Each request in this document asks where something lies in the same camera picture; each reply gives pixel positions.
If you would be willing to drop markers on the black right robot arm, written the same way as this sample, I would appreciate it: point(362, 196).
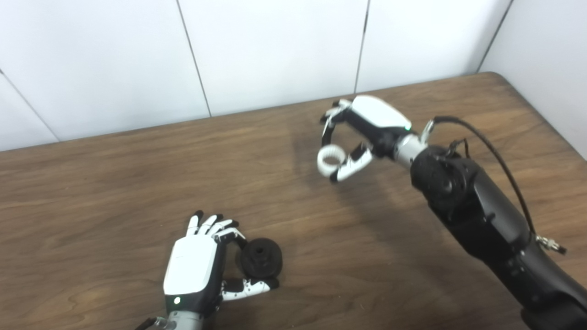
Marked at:
point(481, 215)

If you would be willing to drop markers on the black and white left hand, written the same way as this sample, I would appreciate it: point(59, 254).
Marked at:
point(190, 270)

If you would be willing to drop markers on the black and white right hand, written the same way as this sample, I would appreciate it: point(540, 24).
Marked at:
point(378, 114)

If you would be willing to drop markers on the round black part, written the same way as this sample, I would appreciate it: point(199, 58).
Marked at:
point(268, 256)

